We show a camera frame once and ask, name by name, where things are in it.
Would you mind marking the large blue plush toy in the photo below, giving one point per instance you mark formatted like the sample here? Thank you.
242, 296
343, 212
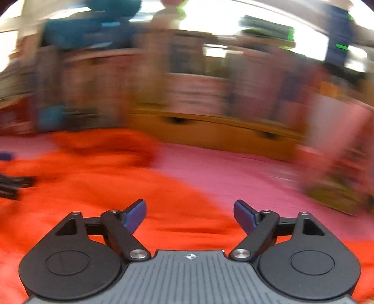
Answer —
87, 26

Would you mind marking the row of books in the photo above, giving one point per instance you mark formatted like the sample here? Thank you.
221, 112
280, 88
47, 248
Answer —
192, 87

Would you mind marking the orange puffer jacket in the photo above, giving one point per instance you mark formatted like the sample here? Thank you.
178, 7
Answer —
102, 181

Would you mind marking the wooden drawer shelf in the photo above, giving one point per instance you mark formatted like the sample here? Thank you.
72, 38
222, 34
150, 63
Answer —
219, 131

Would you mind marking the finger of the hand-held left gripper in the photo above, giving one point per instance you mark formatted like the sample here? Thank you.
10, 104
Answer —
14, 184
5, 156

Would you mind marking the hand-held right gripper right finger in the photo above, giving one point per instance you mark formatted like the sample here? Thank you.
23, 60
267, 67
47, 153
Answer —
244, 216

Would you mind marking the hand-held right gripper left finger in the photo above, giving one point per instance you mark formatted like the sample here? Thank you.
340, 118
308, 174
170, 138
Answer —
135, 216

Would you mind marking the blue round plush ball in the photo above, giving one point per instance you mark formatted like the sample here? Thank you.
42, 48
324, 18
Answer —
51, 118

